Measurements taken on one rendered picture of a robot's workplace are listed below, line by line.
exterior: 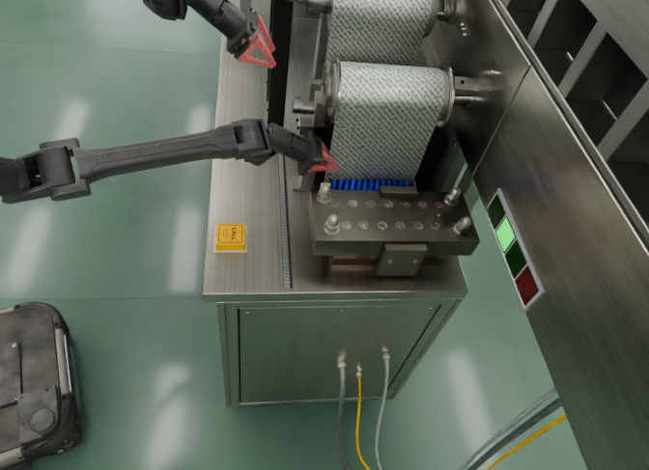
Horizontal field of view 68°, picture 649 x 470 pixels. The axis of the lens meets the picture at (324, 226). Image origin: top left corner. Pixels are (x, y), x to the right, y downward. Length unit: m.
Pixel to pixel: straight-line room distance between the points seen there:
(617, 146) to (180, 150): 0.77
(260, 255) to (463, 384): 1.25
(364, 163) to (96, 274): 1.49
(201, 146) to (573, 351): 0.78
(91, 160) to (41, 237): 1.55
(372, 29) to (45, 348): 1.48
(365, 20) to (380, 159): 0.33
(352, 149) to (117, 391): 1.35
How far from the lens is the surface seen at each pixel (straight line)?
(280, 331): 1.34
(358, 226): 1.13
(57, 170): 1.03
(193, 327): 2.13
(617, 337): 0.81
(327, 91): 1.09
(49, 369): 1.91
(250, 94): 1.68
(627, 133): 0.81
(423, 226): 1.18
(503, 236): 1.03
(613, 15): 0.87
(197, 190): 2.59
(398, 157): 1.21
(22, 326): 2.02
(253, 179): 1.38
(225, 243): 1.20
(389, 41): 1.29
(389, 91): 1.09
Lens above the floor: 1.89
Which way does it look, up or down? 50 degrees down
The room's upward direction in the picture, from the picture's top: 12 degrees clockwise
